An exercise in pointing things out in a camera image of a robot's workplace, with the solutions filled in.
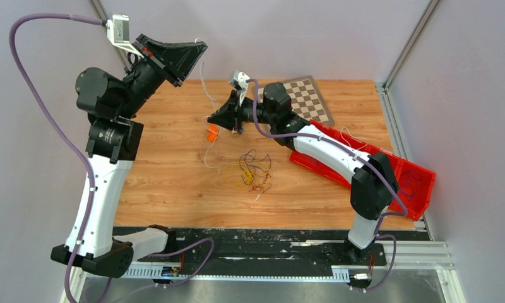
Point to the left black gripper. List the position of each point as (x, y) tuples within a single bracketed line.
[(177, 58)]

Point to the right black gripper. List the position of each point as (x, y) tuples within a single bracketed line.
[(230, 115)]

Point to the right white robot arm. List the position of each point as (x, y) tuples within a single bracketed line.
[(373, 184)]

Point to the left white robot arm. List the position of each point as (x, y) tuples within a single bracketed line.
[(114, 137)]

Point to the orange curved plastic piece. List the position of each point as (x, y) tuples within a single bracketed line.
[(212, 133)]

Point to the wooden chessboard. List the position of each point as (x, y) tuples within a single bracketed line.
[(307, 100)]

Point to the red compartment tray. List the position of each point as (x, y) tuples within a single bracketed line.
[(415, 182)]

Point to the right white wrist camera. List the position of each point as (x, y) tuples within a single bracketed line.
[(239, 80)]

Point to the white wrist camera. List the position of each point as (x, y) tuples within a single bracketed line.
[(239, 80), (118, 34)]

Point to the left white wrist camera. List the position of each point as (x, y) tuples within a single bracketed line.
[(118, 34)]

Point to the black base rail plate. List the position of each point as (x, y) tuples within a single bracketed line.
[(269, 253)]

